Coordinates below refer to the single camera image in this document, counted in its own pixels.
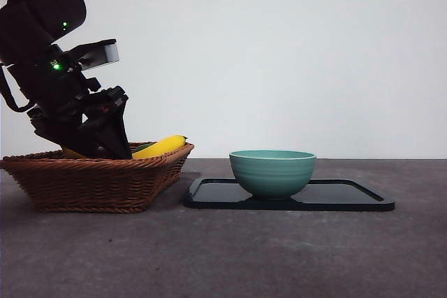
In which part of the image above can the teal ceramic bowl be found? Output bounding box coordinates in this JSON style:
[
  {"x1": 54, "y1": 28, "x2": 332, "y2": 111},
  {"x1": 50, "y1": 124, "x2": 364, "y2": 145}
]
[{"x1": 228, "y1": 149, "x2": 318, "y2": 202}]

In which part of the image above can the yellow banana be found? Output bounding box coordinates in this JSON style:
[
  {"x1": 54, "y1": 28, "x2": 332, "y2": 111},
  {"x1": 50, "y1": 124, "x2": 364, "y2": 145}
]
[{"x1": 61, "y1": 134, "x2": 188, "y2": 160}]

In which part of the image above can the brown wicker basket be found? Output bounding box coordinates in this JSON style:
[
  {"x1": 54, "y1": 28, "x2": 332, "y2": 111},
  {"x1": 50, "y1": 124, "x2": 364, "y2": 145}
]
[{"x1": 0, "y1": 142, "x2": 195, "y2": 214}]

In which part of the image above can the dark rectangular tray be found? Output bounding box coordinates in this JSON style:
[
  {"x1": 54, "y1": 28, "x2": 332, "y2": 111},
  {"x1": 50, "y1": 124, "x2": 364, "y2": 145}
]
[{"x1": 184, "y1": 177, "x2": 397, "y2": 212}]

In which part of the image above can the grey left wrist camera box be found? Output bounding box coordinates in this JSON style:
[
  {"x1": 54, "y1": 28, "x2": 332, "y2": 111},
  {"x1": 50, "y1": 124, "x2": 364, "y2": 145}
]
[{"x1": 69, "y1": 38, "x2": 120, "y2": 71}]

